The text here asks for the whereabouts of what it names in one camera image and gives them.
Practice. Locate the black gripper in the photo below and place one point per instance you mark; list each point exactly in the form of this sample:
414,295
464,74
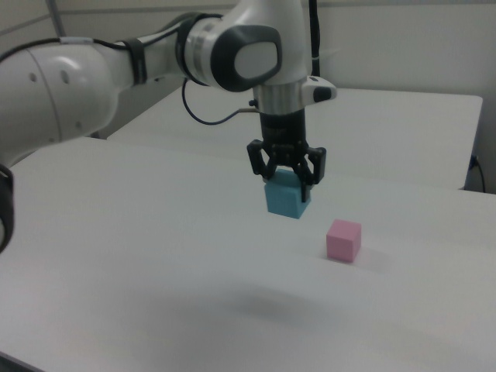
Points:
283,129

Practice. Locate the blue foam cube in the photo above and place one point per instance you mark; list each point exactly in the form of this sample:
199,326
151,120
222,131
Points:
283,199

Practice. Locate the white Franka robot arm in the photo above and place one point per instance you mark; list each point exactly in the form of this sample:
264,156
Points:
77,97

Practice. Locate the pink foam cube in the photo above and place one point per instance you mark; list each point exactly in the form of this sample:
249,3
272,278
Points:
341,244

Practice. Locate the white side table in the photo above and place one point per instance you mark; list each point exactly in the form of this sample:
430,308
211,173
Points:
387,128

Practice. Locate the black camera pole with clamp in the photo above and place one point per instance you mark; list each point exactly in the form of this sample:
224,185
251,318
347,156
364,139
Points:
314,31

